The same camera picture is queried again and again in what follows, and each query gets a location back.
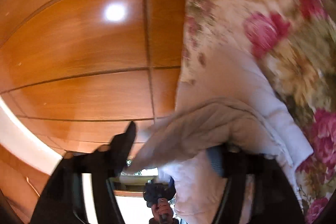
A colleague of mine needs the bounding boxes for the person's left hand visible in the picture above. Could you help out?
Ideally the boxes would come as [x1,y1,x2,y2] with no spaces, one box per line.
[149,198,173,223]

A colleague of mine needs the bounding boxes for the floral bedspread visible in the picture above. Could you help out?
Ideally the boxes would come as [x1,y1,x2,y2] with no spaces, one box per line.
[180,0,335,223]

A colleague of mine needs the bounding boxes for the wooden panelled headboard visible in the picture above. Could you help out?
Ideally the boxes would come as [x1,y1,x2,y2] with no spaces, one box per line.
[1,0,185,223]

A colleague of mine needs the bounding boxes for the white quilted puffer jacket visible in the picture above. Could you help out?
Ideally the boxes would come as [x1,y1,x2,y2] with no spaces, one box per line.
[127,46,313,223]

